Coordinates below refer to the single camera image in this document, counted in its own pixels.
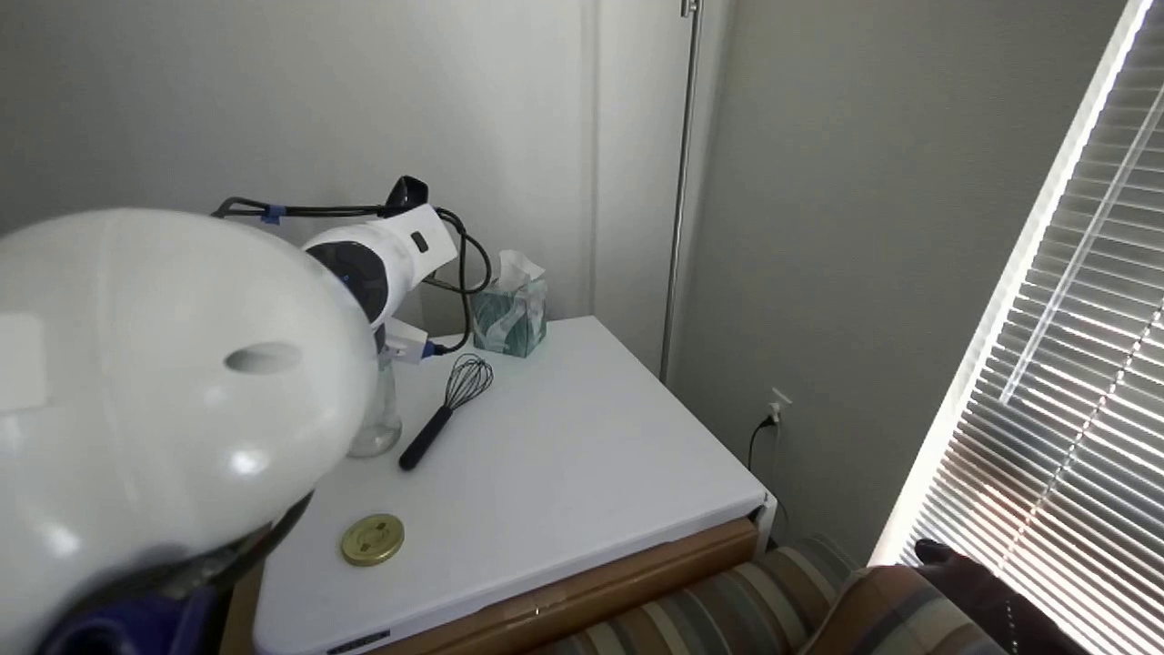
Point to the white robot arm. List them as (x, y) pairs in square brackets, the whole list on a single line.
[(168, 383)]

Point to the green patterned tissue box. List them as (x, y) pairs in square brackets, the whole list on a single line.
[(510, 310)]

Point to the clear glass jar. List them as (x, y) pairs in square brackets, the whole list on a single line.
[(380, 428)]

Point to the gold jar lid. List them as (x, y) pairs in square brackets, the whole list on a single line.
[(373, 539)]

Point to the striped sofa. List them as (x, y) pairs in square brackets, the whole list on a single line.
[(799, 600)]

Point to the white window blinds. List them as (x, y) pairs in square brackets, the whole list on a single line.
[(1045, 456)]

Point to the black wire whisk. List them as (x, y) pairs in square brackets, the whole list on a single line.
[(468, 380)]

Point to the white wall outlet plug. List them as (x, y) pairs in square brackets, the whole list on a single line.
[(770, 423)]

